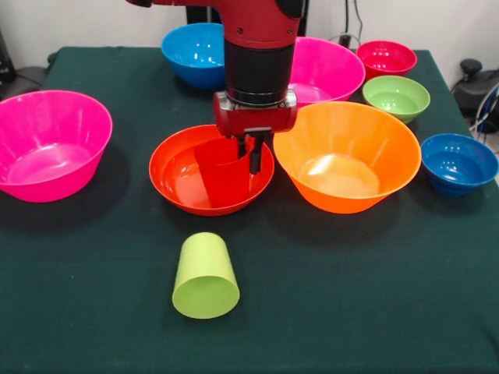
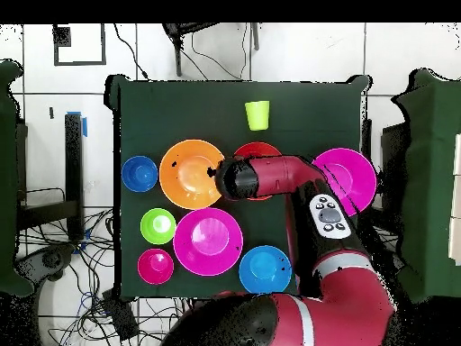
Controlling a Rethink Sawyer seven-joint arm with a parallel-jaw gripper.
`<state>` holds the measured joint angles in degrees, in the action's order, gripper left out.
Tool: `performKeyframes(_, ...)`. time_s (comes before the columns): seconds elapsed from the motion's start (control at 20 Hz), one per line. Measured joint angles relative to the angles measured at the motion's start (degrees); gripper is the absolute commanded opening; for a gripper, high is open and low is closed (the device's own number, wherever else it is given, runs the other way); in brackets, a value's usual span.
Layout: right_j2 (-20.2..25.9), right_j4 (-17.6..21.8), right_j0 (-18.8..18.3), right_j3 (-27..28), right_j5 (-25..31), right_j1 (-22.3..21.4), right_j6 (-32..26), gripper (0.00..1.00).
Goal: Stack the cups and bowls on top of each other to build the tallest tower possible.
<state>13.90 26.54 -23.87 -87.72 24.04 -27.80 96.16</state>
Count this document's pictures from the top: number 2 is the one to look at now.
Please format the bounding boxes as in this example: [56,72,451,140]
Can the large orange bowl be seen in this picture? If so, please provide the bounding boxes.
[158,139,226,211]

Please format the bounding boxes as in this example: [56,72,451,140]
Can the orange-red bowl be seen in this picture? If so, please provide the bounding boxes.
[233,141,283,202]

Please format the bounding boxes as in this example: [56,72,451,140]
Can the green cup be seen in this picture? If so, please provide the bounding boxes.
[244,100,271,132]

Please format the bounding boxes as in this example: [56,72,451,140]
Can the large pink bowl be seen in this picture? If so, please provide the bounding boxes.
[312,147,378,217]
[172,207,244,278]

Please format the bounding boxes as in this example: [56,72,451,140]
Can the small green bowl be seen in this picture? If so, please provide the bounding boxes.
[140,207,177,246]

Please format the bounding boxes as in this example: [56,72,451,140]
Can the light blue bowl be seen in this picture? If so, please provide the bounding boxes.
[238,244,294,296]

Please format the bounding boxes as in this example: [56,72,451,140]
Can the small dark blue bowl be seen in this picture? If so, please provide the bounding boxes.
[121,155,159,193]

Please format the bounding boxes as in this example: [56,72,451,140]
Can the dark green tablecloth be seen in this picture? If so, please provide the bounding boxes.
[104,73,372,302]

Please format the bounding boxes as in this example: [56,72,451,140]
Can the small crimson bowl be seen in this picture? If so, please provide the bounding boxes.
[137,248,176,286]

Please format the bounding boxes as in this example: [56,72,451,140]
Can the blue tape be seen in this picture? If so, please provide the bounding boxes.
[66,111,88,139]

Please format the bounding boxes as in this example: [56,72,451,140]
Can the black bench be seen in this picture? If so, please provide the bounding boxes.
[15,113,85,241]

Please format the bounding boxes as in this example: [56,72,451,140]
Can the black power brick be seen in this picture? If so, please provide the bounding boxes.
[101,288,140,342]

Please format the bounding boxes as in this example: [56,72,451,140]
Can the grey office chair base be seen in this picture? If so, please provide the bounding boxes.
[15,243,77,283]

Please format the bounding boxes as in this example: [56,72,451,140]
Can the green-covered side table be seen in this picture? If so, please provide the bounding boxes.
[0,59,35,297]
[391,68,461,304]

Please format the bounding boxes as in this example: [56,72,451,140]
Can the white boxes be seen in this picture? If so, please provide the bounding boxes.
[447,132,461,267]

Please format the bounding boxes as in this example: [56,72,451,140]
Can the black cable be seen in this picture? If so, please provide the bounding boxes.
[113,23,149,79]

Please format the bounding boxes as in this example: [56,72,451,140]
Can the tangle of cables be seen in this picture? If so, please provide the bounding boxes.
[17,206,188,346]

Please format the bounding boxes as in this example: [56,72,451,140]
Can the black square frame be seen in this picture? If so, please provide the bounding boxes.
[52,23,108,67]

